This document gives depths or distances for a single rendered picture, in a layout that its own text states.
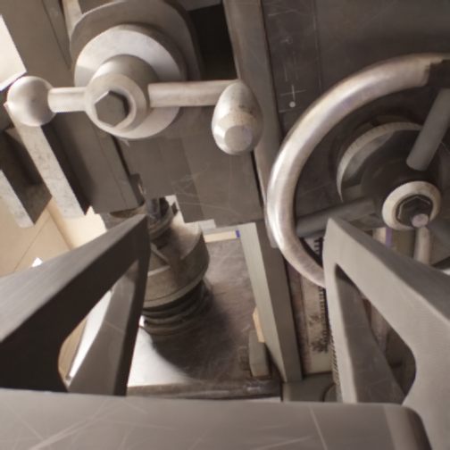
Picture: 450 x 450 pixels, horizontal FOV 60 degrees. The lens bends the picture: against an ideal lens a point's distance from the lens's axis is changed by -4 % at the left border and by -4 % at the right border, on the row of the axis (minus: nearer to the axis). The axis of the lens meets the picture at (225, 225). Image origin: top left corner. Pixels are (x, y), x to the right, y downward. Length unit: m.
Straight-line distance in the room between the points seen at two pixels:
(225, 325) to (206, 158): 0.65
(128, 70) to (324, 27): 0.15
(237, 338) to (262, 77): 0.69
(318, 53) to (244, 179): 0.12
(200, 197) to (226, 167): 0.04
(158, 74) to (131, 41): 0.02
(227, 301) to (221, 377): 0.21
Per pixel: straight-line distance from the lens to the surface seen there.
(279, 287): 0.66
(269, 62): 0.32
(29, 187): 0.60
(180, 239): 0.88
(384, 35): 0.34
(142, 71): 0.25
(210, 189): 0.36
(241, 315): 0.96
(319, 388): 0.86
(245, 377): 0.86
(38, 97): 0.26
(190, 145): 0.35
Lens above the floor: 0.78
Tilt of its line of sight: 8 degrees up
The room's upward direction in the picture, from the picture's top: 99 degrees counter-clockwise
